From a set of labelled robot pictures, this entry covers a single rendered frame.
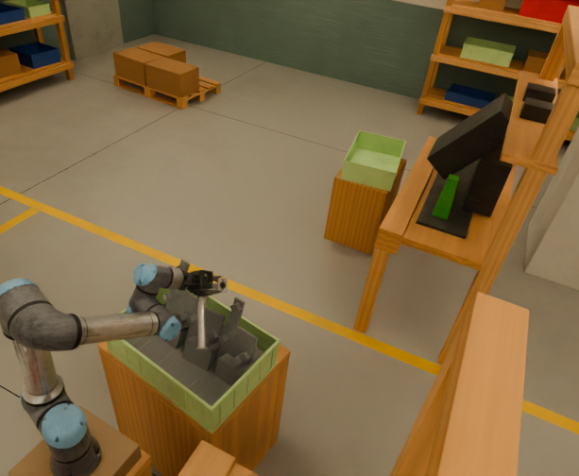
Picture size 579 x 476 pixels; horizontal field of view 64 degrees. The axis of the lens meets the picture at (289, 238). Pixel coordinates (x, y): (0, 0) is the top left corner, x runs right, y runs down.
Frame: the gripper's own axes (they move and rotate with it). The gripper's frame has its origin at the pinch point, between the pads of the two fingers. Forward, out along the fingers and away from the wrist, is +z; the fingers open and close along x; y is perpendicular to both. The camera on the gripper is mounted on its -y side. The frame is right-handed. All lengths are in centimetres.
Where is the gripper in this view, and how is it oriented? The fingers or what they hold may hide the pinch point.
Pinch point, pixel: (218, 285)
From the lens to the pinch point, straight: 180.0
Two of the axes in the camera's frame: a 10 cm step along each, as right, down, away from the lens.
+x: 0.0, -9.7, 2.5
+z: 6.7, 1.8, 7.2
